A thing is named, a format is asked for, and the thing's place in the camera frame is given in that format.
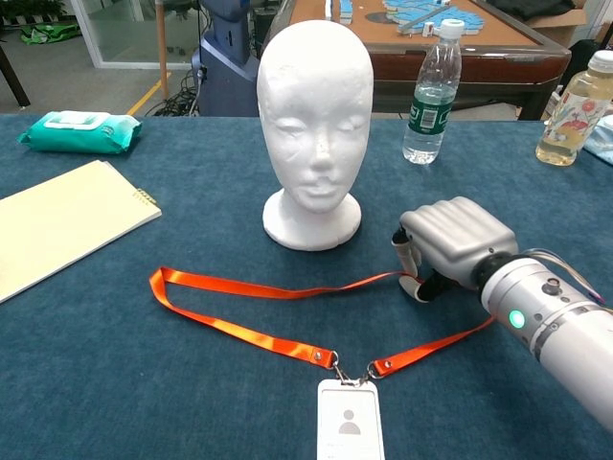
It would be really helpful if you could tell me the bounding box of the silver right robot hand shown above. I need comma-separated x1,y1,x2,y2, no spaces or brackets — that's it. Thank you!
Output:
391,195,520,305

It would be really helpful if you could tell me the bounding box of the white ID badge holder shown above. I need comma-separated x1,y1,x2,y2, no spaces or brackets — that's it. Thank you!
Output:
316,378,387,460

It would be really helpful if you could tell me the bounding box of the orange lanyard with metal clips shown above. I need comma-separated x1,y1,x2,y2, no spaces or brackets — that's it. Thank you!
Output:
148,266,497,382

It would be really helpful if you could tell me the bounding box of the white foam mannequin head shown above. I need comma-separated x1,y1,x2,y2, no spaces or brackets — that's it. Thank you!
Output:
256,19,375,252

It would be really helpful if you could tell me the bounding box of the clear water bottle green label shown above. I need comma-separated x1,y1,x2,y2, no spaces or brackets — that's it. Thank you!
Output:
401,18,465,166

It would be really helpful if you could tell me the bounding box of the yellow tea drink bottle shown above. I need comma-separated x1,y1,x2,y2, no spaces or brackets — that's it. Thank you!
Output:
534,50,613,168

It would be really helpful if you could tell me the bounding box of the light blue wet wipes pack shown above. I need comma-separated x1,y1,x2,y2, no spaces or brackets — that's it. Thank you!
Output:
581,114,613,167

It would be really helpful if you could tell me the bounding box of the brown mahjong table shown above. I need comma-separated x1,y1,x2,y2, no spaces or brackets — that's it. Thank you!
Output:
267,0,574,121

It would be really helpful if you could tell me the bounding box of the open brown cardboard box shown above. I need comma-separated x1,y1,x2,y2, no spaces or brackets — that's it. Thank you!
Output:
521,7,588,49

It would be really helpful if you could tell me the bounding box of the black cloth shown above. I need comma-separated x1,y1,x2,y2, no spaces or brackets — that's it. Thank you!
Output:
486,0,576,23

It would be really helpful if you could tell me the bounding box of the blue machine base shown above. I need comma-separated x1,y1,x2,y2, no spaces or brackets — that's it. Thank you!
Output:
191,0,262,118

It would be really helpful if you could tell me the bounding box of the dark blue table cloth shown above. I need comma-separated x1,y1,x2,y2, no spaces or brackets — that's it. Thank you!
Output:
0,113,613,460

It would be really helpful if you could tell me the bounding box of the wooden pole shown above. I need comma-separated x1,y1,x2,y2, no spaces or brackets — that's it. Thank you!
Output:
155,0,171,101

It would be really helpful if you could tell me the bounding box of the white framed glass partition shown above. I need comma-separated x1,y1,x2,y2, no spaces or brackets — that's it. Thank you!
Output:
71,0,202,71

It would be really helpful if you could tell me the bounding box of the cream paper notebook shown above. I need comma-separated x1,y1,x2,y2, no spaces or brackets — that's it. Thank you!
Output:
0,159,163,305

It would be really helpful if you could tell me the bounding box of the green wet wipes pack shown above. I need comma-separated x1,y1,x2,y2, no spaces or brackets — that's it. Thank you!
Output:
17,110,144,155

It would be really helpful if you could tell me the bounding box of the green plastic bag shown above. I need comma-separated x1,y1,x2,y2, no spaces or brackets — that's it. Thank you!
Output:
18,23,82,46

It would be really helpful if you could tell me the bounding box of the black table leg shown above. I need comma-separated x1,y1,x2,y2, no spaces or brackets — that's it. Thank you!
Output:
0,45,31,109

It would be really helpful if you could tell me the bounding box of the black cable bundle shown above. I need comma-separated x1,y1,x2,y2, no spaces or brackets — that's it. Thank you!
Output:
146,71,202,118

